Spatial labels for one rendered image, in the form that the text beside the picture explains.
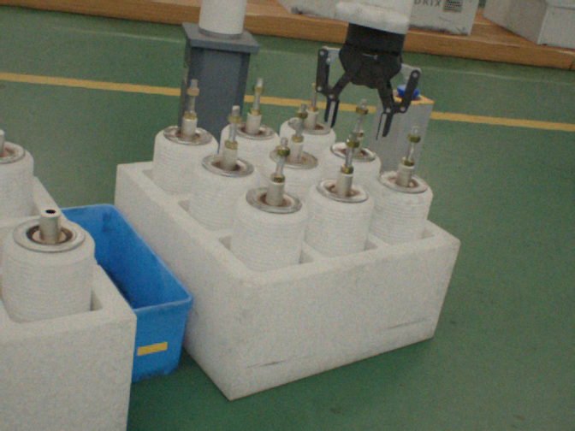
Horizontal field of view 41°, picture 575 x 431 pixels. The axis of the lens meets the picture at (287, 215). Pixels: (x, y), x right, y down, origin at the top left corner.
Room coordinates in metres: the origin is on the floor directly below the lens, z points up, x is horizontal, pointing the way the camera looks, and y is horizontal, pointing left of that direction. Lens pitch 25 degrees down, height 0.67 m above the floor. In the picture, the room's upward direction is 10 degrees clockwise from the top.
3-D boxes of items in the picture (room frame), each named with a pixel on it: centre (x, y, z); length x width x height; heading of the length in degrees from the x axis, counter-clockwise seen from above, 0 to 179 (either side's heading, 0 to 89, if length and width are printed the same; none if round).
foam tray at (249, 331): (1.09, 0.01, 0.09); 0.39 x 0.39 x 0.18; 40
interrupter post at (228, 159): (1.02, 0.10, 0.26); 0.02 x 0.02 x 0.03
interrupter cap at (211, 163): (1.02, 0.10, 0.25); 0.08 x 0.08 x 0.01
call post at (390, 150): (1.34, -0.17, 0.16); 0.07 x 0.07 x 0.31; 40
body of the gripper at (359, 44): (1.00, -0.07, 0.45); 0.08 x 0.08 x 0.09
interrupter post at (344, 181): (1.00, -0.07, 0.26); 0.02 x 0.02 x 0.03
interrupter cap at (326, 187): (1.00, -0.07, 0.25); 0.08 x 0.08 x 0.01
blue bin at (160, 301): (0.95, 0.23, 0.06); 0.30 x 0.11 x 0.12; 37
